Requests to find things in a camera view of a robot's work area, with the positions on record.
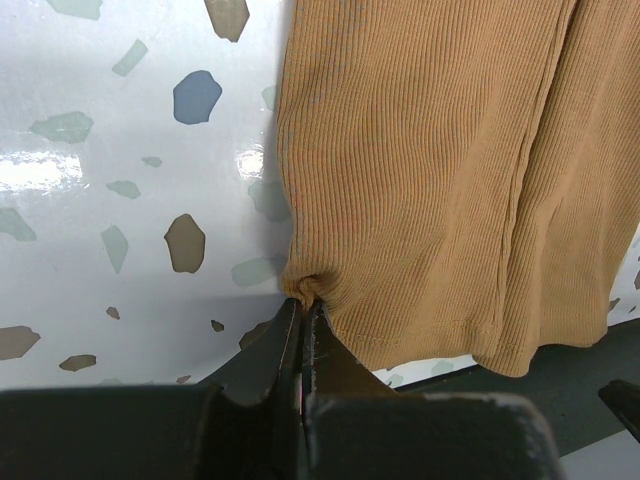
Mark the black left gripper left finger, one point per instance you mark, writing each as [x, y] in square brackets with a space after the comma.
[240, 422]

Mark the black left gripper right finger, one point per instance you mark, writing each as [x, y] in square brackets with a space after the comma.
[357, 427]

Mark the tan tank top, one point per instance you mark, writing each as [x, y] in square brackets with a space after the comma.
[463, 176]

